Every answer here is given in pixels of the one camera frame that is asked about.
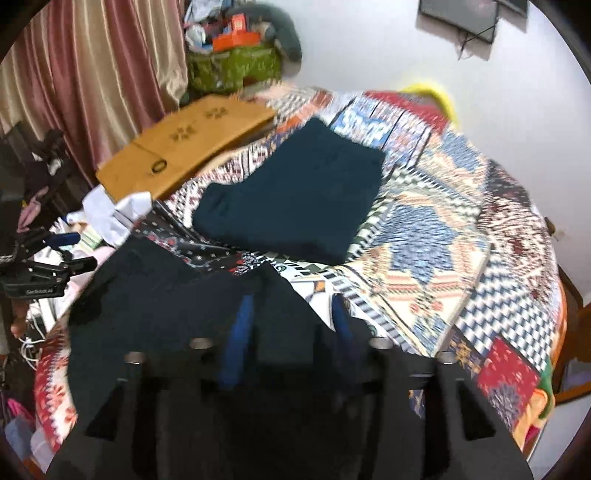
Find grey box under television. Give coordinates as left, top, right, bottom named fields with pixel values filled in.
left=417, top=0, right=502, bottom=45

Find orange box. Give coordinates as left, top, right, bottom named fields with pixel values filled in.
left=211, top=31, right=262, bottom=52

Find brown wooden board flower cutouts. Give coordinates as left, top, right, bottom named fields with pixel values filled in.
left=95, top=95, right=278, bottom=202

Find grey plush pillow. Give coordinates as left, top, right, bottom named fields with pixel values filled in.
left=252, top=2, right=304, bottom=64

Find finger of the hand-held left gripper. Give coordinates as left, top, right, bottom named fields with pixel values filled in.
left=46, top=257, right=99, bottom=284
left=18, top=232, right=82, bottom=253

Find white cloth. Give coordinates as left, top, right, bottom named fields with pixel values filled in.
left=82, top=188, right=154, bottom=248

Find green storage basket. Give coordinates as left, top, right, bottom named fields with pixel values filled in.
left=186, top=44, right=283, bottom=94

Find dark teal folded pants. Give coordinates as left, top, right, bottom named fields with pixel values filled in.
left=191, top=117, right=387, bottom=267

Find black pants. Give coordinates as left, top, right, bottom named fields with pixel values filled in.
left=67, top=237, right=370, bottom=430

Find pile of clothes and clutter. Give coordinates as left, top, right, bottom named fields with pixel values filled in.
left=184, top=0, right=259, bottom=51

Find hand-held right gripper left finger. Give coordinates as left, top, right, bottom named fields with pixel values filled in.
left=46, top=293, right=259, bottom=480

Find pink and beige striped curtain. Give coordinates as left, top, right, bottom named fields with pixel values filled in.
left=0, top=0, right=188, bottom=185

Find black hanging cable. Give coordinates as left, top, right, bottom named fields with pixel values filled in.
left=456, top=25, right=483, bottom=61

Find patchwork printed blanket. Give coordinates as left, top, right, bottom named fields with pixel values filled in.
left=34, top=85, right=570, bottom=454

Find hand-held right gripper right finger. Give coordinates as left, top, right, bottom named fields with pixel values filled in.
left=332, top=295, right=534, bottom=480

